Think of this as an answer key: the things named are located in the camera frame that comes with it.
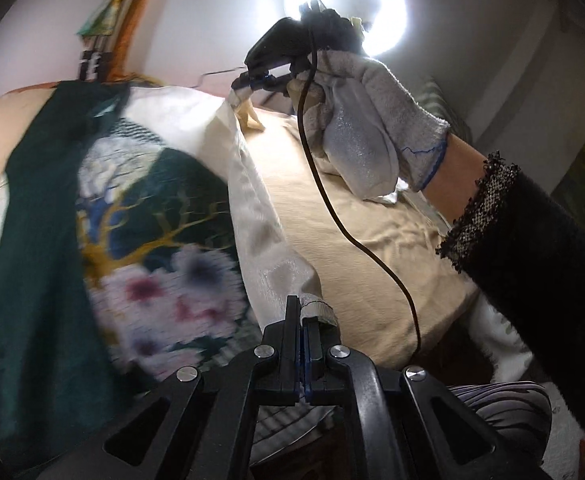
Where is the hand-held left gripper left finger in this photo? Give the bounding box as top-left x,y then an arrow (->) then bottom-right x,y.
37,296 -> 302,480

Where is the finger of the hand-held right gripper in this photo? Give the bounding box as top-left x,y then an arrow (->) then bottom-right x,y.
231,71 -> 296,97
244,56 -> 307,80

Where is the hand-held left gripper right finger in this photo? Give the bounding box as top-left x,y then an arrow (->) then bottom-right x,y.
304,319 -> 553,480

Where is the floral printed white garment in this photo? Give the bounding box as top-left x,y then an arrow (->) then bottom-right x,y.
0,80 -> 337,461

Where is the person's right forearm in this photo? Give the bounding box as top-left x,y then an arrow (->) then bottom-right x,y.
419,132 -> 585,413

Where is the person's right hand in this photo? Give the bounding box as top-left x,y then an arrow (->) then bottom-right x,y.
286,49 -> 448,206

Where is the leaf printed white cloth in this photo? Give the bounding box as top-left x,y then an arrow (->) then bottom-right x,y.
467,294 -> 541,387

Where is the person's striped trouser leg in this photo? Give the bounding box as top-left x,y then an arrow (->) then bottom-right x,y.
250,382 -> 554,480

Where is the white ring light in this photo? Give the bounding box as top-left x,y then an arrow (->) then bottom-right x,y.
283,0 -> 409,61

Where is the black cable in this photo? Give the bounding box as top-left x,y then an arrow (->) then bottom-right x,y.
297,7 -> 422,358

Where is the colourful wall hanging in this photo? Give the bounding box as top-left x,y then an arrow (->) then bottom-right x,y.
75,0 -> 164,82

